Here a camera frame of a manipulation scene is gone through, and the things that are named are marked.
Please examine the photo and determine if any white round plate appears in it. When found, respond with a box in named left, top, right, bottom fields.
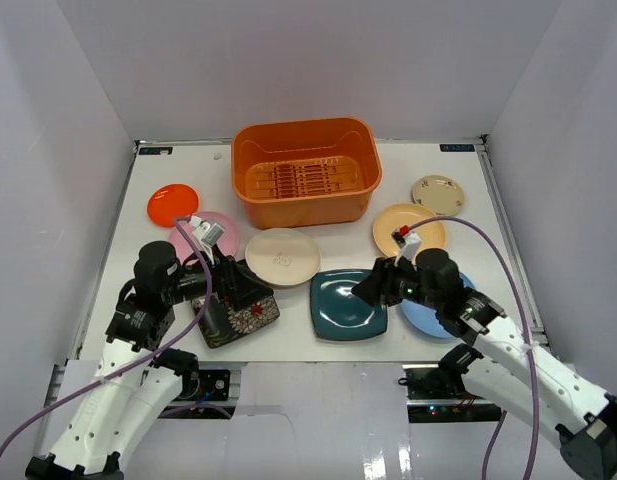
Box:
left=245, top=228, right=321, bottom=287

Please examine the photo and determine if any pink round plate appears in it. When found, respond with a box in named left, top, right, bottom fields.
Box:
left=168, top=211, right=240, bottom=262

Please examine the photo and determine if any teal square plate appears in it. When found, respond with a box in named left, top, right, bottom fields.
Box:
left=310, top=269, right=388, bottom=342

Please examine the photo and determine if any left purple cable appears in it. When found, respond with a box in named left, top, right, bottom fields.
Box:
left=0, top=214, right=214, bottom=471

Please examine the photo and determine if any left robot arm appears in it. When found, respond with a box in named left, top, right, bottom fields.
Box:
left=25, top=241, right=274, bottom=479

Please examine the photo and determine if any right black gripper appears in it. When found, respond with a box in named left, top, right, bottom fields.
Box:
left=351, top=253, right=441, bottom=311

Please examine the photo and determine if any cream patterned small plate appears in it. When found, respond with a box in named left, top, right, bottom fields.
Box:
left=411, top=175, right=466, bottom=216

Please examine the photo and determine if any light blue round plate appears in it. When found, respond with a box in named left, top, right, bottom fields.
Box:
left=400, top=300, right=454, bottom=340

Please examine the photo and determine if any orange round plate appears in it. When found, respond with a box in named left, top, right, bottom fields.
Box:
left=146, top=183, right=200, bottom=228

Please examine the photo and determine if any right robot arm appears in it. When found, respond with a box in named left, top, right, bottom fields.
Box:
left=352, top=249, right=617, bottom=479

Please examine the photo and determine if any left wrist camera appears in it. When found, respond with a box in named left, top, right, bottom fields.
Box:
left=188, top=215, right=225, bottom=248

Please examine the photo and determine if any yellow bear plate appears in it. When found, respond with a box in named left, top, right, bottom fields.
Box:
left=372, top=203, right=447, bottom=257

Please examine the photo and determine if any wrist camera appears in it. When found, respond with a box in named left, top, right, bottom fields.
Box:
left=391, top=225, right=422, bottom=266
left=188, top=215, right=225, bottom=248

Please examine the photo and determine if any black floral square plate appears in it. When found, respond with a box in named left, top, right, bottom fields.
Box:
left=198, top=293, right=280, bottom=349

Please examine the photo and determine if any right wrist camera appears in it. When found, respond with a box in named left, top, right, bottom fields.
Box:
left=391, top=225, right=422, bottom=266

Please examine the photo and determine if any orange plastic bin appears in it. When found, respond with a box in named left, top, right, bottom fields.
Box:
left=231, top=117, right=382, bottom=229

